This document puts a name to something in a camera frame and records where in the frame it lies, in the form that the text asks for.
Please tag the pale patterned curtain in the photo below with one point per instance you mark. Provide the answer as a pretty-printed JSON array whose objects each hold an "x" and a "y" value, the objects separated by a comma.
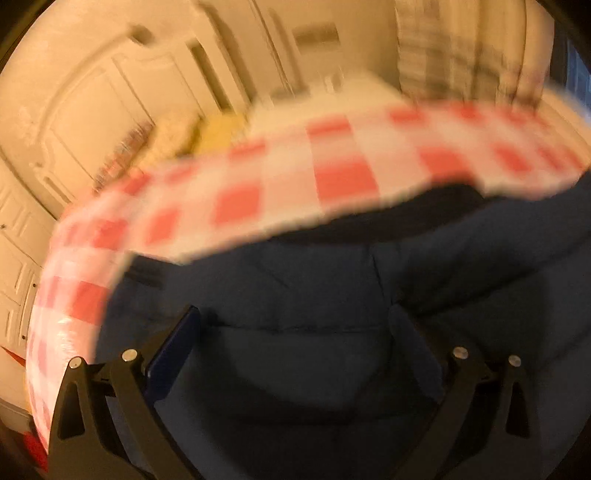
[{"x": 461, "y": 50}]

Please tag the white bed sheet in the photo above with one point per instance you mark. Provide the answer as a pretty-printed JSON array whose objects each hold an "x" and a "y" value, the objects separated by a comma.
[{"x": 332, "y": 101}]

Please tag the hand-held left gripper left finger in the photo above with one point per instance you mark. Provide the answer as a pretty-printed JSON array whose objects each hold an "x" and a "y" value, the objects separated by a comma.
[{"x": 178, "y": 350}]

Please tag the red object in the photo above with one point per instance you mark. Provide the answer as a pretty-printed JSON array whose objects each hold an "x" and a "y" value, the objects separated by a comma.
[{"x": 13, "y": 356}]

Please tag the wall switch plate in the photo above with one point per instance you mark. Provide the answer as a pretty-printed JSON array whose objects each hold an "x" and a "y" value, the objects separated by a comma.
[{"x": 317, "y": 33}]

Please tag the navy puffer jacket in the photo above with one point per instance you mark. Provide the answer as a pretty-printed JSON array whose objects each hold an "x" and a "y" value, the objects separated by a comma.
[{"x": 332, "y": 295}]

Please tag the cream quilted bedding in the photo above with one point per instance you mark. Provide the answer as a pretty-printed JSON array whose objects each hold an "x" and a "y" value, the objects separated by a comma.
[{"x": 175, "y": 136}]

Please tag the patterned round pillow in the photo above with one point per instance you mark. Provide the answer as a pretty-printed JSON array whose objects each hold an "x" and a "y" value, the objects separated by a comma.
[{"x": 122, "y": 154}]

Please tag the window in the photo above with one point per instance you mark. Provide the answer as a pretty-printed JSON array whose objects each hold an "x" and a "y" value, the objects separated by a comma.
[{"x": 579, "y": 74}]

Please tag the cream panelled wardrobe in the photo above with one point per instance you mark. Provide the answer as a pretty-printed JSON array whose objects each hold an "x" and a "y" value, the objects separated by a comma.
[{"x": 106, "y": 92}]

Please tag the red white checkered blanket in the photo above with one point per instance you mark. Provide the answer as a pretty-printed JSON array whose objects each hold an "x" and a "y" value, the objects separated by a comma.
[{"x": 286, "y": 184}]

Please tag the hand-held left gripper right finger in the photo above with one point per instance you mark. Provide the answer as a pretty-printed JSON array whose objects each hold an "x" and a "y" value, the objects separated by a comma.
[{"x": 415, "y": 350}]

